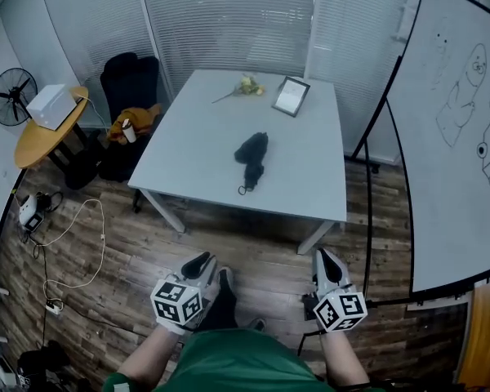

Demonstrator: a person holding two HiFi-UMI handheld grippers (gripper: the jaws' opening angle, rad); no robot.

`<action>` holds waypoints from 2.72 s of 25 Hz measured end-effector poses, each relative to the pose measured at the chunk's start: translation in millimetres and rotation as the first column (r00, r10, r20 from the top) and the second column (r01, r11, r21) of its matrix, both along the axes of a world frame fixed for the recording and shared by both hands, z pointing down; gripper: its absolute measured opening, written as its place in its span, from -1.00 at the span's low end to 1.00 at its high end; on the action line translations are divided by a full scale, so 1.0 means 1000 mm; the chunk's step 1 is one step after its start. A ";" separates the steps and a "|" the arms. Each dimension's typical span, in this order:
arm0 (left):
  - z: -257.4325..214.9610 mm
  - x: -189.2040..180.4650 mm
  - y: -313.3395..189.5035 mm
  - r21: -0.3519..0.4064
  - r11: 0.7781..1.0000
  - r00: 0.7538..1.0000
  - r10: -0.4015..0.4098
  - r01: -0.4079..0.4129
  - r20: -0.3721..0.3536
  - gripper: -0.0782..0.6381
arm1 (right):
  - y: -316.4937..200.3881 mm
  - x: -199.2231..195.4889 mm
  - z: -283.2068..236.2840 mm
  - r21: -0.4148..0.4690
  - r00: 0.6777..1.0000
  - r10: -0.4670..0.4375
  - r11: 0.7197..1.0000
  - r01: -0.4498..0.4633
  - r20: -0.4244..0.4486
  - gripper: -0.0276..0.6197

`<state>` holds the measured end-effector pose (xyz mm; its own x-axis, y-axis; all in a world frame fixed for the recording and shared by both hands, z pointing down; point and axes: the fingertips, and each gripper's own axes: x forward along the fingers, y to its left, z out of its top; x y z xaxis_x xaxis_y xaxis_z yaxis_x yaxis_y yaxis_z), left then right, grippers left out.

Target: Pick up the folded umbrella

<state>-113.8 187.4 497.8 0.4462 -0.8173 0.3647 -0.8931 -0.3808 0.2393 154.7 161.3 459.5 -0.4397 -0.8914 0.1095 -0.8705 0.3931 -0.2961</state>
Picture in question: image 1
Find person's left forearm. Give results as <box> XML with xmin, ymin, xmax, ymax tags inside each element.
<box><xmin>114</xmin><ymin>323</ymin><xmax>189</xmax><ymax>388</ymax></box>

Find black standing fan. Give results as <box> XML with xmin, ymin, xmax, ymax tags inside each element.
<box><xmin>0</xmin><ymin>67</ymin><xmax>39</xmax><ymax>128</ymax></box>

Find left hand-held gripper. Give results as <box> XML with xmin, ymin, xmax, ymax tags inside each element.
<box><xmin>149</xmin><ymin>251</ymin><xmax>221</xmax><ymax>336</ymax></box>

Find black whiteboard stand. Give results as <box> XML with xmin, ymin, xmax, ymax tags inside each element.
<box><xmin>350</xmin><ymin>55</ymin><xmax>416</xmax><ymax>306</ymax></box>

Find yellow flower with stem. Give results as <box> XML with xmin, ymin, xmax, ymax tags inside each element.
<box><xmin>211</xmin><ymin>73</ymin><xmax>266</xmax><ymax>105</ymax></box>

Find person's black trouser leg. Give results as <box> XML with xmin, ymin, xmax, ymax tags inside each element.
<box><xmin>198</xmin><ymin>274</ymin><xmax>239</xmax><ymax>331</ymax></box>

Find orange wooden panel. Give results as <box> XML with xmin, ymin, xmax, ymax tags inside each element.
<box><xmin>456</xmin><ymin>276</ymin><xmax>490</xmax><ymax>392</ymax></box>

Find black picture frame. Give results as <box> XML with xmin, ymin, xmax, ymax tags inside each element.
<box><xmin>270</xmin><ymin>75</ymin><xmax>312</xmax><ymax>118</ymax></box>

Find black bag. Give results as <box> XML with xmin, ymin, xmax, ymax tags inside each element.
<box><xmin>64</xmin><ymin>131</ymin><xmax>105</xmax><ymax>191</ymax></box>
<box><xmin>15</xmin><ymin>340</ymin><xmax>73</xmax><ymax>390</ymax></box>

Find black umbrella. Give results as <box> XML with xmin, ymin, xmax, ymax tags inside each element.
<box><xmin>233</xmin><ymin>131</ymin><xmax>270</xmax><ymax>197</ymax></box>

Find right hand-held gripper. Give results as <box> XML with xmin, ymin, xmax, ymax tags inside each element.
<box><xmin>311</xmin><ymin>247</ymin><xmax>369</xmax><ymax>335</ymax></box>

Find white and black device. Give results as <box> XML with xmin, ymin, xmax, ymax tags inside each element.
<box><xmin>17</xmin><ymin>194</ymin><xmax>47</xmax><ymax>233</ymax></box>

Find round wooden side table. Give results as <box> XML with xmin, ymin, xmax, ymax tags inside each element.
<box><xmin>13</xmin><ymin>85</ymin><xmax>107</xmax><ymax>179</ymax></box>

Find white cup with dark lid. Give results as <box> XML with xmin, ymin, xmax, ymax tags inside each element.
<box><xmin>121</xmin><ymin>118</ymin><xmax>138</xmax><ymax>145</ymax></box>

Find person's green shirt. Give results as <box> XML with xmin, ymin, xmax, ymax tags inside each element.
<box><xmin>101</xmin><ymin>327</ymin><xmax>389</xmax><ymax>392</ymax></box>

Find grey square table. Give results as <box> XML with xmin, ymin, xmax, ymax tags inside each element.
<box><xmin>127</xmin><ymin>69</ymin><xmax>348</xmax><ymax>256</ymax></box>

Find white window blinds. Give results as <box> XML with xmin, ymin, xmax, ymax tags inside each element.
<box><xmin>36</xmin><ymin>0</ymin><xmax>412</xmax><ymax>97</ymax></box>

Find whiteboard with drawings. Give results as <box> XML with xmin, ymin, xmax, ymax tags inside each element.
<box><xmin>385</xmin><ymin>0</ymin><xmax>490</xmax><ymax>296</ymax></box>

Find white box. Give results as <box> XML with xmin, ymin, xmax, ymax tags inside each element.
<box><xmin>24</xmin><ymin>83</ymin><xmax>78</xmax><ymax>132</ymax></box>

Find black cable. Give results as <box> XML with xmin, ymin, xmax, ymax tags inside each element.
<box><xmin>31</xmin><ymin>234</ymin><xmax>126</xmax><ymax>346</ymax></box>

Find long white cable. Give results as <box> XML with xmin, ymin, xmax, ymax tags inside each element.
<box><xmin>29</xmin><ymin>198</ymin><xmax>107</xmax><ymax>304</ymax></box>

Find black floor pedal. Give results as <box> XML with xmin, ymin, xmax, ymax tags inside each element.
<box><xmin>301</xmin><ymin>293</ymin><xmax>320</xmax><ymax>323</ymax></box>

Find mustard yellow cloth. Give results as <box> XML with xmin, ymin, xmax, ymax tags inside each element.
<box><xmin>106</xmin><ymin>103</ymin><xmax>163</xmax><ymax>145</ymax></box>

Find short white cable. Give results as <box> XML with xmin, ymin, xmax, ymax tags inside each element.
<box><xmin>75</xmin><ymin>95</ymin><xmax>112</xmax><ymax>132</ymax></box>

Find person's right forearm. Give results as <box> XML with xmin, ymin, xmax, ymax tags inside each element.
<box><xmin>319</xmin><ymin>330</ymin><xmax>372</xmax><ymax>386</ymax></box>

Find black office chair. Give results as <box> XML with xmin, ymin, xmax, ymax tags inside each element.
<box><xmin>99</xmin><ymin>51</ymin><xmax>165</xmax><ymax>184</ymax></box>

